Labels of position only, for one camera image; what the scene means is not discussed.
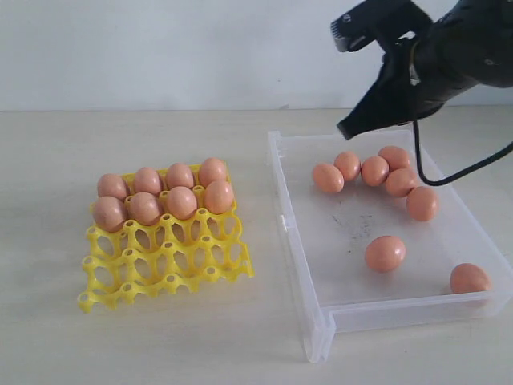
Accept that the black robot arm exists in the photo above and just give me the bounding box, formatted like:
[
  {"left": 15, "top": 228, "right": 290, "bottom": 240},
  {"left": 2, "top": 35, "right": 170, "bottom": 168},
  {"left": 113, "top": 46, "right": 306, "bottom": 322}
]
[{"left": 330, "top": 1, "right": 512, "bottom": 140}]

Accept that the yellow plastic egg tray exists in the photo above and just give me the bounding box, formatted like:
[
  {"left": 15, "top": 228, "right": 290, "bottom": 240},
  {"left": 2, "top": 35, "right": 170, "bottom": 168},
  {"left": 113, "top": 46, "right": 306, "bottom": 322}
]
[{"left": 77, "top": 164, "right": 254, "bottom": 313}]

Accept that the brown egg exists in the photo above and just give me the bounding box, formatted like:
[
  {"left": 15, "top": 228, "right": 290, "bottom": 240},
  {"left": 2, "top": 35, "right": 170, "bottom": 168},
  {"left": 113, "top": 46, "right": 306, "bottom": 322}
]
[
  {"left": 166, "top": 186, "right": 198, "bottom": 220},
  {"left": 129, "top": 192, "right": 163, "bottom": 226},
  {"left": 92, "top": 197, "right": 127, "bottom": 233},
  {"left": 378, "top": 145, "right": 411, "bottom": 172},
  {"left": 406, "top": 186, "right": 439, "bottom": 222},
  {"left": 97, "top": 173, "right": 130, "bottom": 201},
  {"left": 361, "top": 156, "right": 390, "bottom": 187},
  {"left": 386, "top": 168, "right": 418, "bottom": 198},
  {"left": 133, "top": 167, "right": 163, "bottom": 196},
  {"left": 365, "top": 236, "right": 406, "bottom": 273},
  {"left": 198, "top": 157, "right": 227, "bottom": 187},
  {"left": 449, "top": 263, "right": 492, "bottom": 294},
  {"left": 333, "top": 151, "right": 361, "bottom": 181},
  {"left": 165, "top": 163, "right": 195, "bottom": 190},
  {"left": 312, "top": 163, "right": 345, "bottom": 194},
  {"left": 204, "top": 180, "right": 234, "bottom": 214}
]

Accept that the clear plastic bin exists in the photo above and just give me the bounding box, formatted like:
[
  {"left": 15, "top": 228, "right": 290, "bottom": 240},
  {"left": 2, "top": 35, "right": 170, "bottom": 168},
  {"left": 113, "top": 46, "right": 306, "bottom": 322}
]
[{"left": 268, "top": 130, "right": 512, "bottom": 363}]

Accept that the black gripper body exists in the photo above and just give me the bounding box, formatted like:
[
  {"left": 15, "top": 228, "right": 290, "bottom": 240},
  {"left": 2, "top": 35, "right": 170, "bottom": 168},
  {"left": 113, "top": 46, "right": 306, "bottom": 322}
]
[{"left": 373, "top": 32, "right": 445, "bottom": 124}]

